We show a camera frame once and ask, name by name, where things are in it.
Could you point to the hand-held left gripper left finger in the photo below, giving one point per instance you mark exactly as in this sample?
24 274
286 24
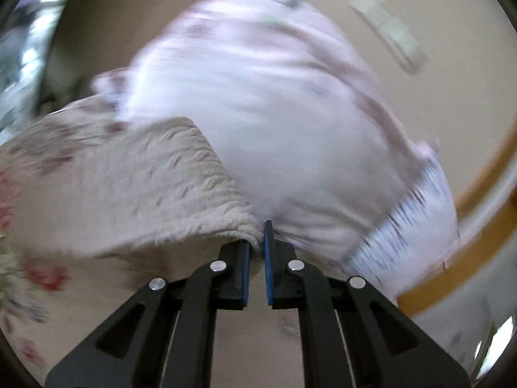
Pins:
243 275

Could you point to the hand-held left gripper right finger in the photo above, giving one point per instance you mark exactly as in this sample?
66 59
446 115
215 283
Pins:
267 270

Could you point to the lavender print pink pillow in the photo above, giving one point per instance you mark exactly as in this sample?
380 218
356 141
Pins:
408 230

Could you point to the floral bedspread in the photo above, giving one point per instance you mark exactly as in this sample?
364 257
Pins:
44 291

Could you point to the wooden frame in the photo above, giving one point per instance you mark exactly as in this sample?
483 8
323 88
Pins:
476 250

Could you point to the white wall fixture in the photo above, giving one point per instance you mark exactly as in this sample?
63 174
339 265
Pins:
387 28

